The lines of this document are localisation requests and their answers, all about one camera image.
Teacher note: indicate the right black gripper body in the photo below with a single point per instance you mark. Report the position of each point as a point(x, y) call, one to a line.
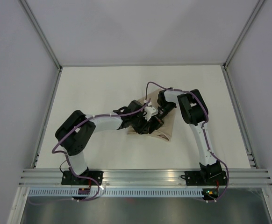
point(163, 110)

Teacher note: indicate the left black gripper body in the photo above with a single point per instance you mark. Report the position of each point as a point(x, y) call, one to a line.
point(139, 122)

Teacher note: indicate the beige cloth napkin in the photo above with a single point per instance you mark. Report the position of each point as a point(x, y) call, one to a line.
point(165, 131)

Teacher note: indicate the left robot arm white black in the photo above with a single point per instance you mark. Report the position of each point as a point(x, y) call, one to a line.
point(74, 134)

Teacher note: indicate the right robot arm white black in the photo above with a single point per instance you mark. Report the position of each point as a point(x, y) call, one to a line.
point(195, 113)

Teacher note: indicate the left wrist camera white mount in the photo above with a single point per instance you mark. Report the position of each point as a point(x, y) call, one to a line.
point(149, 112)

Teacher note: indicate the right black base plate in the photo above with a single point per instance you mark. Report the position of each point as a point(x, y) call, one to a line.
point(195, 178)

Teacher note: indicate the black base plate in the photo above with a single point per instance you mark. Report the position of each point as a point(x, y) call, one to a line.
point(195, 178)
point(90, 177)

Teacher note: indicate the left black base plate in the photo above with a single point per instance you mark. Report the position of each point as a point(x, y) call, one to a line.
point(90, 177)

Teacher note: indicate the aluminium front rail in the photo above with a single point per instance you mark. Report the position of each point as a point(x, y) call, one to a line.
point(155, 178)

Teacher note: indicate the white slotted cable duct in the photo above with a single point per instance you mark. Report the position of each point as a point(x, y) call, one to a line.
point(117, 192)

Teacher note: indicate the right aluminium frame post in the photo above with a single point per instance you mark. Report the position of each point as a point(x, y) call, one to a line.
point(248, 24)

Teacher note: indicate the aluminium frame post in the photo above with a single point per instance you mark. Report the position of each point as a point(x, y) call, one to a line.
point(248, 24)
point(39, 31)

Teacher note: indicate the left aluminium frame post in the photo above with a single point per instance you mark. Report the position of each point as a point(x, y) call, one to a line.
point(39, 31)

